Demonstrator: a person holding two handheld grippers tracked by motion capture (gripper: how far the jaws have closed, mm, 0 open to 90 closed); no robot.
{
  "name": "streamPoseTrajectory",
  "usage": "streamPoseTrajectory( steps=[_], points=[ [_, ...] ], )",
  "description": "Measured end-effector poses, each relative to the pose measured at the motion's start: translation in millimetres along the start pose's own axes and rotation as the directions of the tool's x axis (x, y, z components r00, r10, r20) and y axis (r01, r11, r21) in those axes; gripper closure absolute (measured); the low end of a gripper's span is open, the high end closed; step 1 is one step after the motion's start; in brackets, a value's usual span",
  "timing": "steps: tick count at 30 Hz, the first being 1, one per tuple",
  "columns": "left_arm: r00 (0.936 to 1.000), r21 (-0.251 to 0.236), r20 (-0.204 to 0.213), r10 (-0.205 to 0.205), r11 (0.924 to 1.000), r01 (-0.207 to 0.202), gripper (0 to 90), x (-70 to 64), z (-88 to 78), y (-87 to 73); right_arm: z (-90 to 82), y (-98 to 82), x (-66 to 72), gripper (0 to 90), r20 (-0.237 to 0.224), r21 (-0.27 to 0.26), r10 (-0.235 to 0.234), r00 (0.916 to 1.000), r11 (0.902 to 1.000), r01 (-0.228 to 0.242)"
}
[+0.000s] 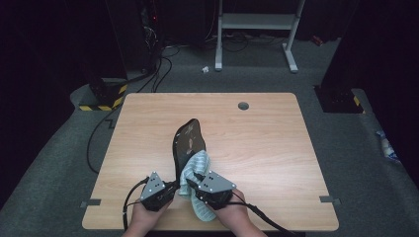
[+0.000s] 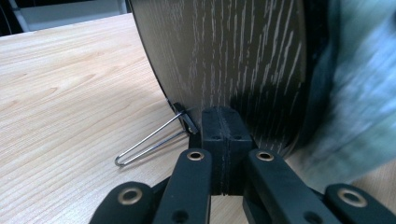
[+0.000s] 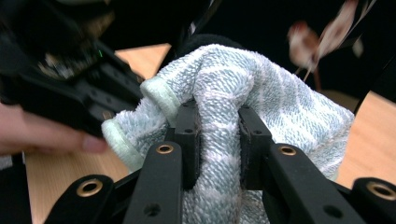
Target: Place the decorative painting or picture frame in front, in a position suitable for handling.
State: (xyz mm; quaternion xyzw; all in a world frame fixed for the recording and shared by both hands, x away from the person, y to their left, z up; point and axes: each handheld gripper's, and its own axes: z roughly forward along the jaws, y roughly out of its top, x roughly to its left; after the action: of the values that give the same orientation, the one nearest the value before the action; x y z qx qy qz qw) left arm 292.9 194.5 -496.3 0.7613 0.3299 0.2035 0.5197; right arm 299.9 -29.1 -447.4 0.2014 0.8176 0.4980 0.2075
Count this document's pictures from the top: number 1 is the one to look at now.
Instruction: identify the hand-held gripper cable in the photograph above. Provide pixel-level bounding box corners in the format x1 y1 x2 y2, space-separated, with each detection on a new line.
229 193 298 237
122 176 150 232

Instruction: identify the left hand-held gripper cable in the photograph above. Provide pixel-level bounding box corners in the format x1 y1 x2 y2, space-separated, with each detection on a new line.
122 176 150 232

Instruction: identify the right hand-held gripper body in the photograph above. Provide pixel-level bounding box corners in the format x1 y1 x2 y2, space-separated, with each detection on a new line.
195 170 238 211

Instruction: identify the black yellow striped stand base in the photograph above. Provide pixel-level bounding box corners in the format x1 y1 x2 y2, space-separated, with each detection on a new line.
78 77 129 113

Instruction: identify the person's right hand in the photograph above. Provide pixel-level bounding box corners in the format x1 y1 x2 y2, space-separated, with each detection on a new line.
209 189 255 233

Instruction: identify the black stand base yellow corner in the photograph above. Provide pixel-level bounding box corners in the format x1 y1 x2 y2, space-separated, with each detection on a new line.
313 85 367 115

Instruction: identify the white metal stand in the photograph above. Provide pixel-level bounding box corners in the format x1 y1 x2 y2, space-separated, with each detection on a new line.
214 0 306 74

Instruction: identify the person's left hand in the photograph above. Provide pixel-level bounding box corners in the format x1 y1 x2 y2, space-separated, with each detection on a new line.
123 198 173 236

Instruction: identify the grey table edge bracket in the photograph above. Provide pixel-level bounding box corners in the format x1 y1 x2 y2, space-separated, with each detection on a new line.
79 198 103 209
318 195 342 207

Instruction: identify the right hand-held gripper cable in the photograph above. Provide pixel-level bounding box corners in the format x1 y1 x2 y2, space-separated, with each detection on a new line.
229 193 298 237

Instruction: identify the black cable bundle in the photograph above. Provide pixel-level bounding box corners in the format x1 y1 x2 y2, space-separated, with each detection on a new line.
205 31 289 53

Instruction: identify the light blue striped cloth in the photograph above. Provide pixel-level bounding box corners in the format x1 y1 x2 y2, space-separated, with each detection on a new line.
178 149 217 222

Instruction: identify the dark equipment rack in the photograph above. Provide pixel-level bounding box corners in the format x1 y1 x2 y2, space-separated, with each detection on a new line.
104 0 163 75

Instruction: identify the blue white packet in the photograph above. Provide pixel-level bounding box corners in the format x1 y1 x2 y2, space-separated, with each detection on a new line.
375 129 403 165

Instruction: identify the black floor cable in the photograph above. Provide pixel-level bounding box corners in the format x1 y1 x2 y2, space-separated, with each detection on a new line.
86 44 182 175

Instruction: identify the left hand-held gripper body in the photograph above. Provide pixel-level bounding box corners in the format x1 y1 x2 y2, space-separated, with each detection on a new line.
139 171 178 212

